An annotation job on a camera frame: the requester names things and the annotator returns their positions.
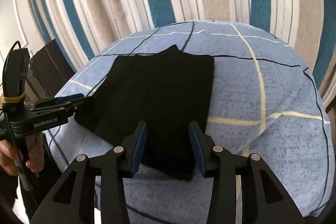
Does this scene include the black pants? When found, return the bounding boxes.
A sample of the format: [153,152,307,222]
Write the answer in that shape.
[75,46,214,181]

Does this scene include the person's left hand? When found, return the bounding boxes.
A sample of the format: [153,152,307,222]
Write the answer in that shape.
[1,132,45,176]

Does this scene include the dark radiator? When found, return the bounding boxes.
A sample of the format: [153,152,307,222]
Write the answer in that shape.
[25,40,75,102]

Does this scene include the blue checked bed sheet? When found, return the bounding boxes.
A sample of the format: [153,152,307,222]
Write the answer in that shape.
[45,20,335,223]

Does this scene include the black cable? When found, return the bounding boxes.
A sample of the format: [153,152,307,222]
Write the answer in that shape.
[1,40,39,209]

